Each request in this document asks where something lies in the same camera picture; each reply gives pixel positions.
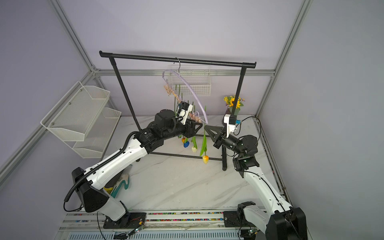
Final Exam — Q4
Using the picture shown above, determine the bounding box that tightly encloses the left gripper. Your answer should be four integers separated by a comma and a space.
162, 118, 202, 142

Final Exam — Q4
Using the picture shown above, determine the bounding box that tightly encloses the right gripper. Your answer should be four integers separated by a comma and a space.
206, 126, 244, 157

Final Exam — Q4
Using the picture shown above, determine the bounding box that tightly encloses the blue tulip group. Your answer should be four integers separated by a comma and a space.
183, 138, 190, 148

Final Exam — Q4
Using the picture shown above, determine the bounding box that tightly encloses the white tulip group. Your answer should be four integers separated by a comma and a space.
173, 85, 180, 111
191, 137, 198, 153

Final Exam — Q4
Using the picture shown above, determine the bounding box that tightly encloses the pale yellow tulip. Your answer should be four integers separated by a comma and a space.
199, 105, 210, 165

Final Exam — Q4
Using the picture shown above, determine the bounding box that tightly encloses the lilac clip hanger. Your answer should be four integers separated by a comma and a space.
162, 58, 212, 124

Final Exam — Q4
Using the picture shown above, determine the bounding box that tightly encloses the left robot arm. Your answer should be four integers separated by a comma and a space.
64, 110, 203, 221

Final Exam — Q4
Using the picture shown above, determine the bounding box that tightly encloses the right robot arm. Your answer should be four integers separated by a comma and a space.
205, 126, 308, 240

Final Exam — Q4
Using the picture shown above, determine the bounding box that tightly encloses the black clothes rack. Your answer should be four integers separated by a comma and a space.
96, 51, 259, 172

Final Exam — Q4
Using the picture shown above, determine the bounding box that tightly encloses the dark ribbed vase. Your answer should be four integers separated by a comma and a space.
222, 108, 241, 125

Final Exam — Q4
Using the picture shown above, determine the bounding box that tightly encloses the sunflower bouquet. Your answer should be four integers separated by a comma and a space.
224, 95, 245, 110

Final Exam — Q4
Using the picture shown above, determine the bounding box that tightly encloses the teal green glove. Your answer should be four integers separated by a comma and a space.
104, 165, 133, 198

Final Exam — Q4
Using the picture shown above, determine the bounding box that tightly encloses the white mesh two-tier shelf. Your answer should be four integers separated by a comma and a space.
41, 82, 121, 159

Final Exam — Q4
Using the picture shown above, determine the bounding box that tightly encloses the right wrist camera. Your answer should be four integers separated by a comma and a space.
223, 114, 241, 138

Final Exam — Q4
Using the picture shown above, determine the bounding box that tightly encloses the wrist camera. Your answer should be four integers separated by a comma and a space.
177, 101, 193, 125
223, 114, 241, 138

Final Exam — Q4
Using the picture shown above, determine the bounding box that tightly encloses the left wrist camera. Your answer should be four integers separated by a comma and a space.
177, 101, 193, 125

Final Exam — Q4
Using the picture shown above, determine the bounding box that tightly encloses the white wire wall basket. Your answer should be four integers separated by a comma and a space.
164, 66, 212, 97

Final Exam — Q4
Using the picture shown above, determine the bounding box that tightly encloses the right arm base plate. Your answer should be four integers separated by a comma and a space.
223, 201, 267, 230

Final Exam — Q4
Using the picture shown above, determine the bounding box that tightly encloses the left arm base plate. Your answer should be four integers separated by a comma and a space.
103, 212, 147, 229

